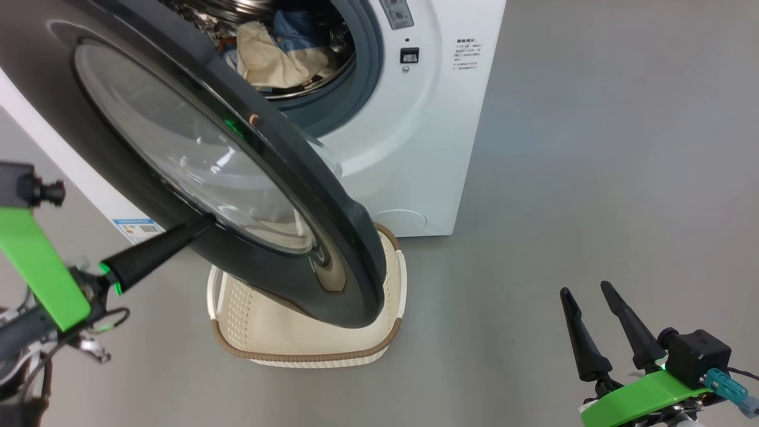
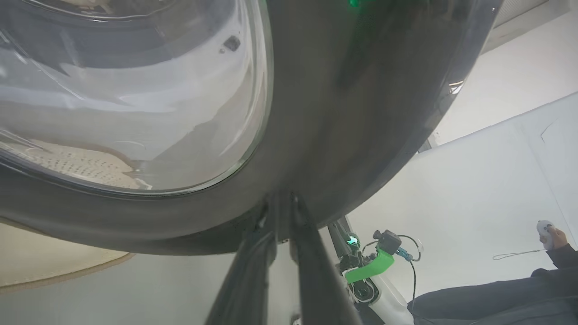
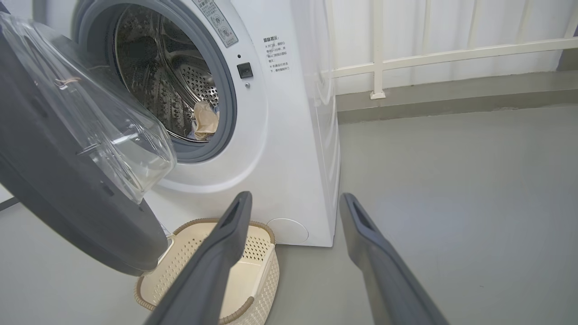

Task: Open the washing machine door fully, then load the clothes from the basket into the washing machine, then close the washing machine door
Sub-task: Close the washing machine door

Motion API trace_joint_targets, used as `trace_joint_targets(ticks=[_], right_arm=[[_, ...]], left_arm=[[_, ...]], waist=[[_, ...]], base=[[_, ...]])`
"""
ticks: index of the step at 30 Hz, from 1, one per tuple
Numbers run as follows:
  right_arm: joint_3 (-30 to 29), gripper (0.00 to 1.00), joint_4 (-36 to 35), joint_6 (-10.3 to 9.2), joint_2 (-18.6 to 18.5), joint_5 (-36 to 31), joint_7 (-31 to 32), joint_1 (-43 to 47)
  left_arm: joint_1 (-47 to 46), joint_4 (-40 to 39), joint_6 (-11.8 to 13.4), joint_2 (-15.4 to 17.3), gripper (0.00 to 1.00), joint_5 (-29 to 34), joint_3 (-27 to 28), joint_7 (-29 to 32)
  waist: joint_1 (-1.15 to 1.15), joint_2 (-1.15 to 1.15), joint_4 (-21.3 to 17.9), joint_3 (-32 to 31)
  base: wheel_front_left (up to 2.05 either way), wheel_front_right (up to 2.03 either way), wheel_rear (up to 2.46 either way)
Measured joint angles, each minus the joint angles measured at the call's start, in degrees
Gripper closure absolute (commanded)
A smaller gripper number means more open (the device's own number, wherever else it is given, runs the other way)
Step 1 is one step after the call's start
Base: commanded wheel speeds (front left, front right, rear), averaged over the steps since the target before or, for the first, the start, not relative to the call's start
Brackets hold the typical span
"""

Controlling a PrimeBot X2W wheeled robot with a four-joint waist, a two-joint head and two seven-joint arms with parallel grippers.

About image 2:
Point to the white front-load washing machine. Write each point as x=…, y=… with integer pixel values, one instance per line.
x=203, y=90

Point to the cream perforated laundry basket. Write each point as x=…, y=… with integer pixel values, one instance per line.
x=45, y=257

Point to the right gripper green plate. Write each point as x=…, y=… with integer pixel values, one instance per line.
x=370, y=267

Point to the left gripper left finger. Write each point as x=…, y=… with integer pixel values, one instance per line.
x=246, y=280

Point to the person's bare hand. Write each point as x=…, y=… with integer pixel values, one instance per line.
x=558, y=238

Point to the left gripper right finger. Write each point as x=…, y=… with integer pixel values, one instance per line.
x=318, y=284

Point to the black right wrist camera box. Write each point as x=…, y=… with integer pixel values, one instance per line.
x=389, y=242

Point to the person in dark clothing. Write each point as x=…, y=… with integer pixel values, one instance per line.
x=505, y=298

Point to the dark grey washing machine door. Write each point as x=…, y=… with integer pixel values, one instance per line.
x=343, y=113

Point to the white handheld controller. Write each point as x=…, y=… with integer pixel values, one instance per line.
x=544, y=231

